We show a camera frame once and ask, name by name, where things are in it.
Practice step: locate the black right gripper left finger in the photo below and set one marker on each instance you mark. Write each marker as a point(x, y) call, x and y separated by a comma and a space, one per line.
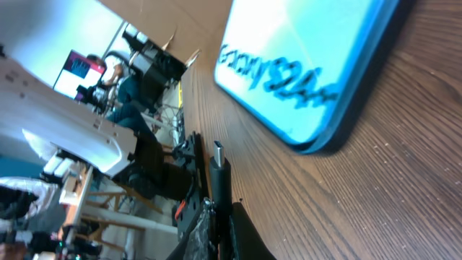
point(200, 239)

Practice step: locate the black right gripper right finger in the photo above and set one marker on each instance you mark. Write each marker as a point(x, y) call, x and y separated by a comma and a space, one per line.
point(246, 242)

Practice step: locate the blue smartphone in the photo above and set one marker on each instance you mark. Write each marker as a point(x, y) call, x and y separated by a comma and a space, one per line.
point(300, 66)

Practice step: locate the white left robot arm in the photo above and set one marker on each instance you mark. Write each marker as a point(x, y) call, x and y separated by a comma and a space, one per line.
point(29, 104)

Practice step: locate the seated person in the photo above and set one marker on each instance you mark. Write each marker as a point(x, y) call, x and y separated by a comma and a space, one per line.
point(127, 81)

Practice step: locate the computer monitor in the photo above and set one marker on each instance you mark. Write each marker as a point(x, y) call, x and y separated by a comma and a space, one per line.
point(77, 71)

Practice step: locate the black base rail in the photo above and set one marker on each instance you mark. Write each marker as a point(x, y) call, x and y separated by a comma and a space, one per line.
point(189, 156)

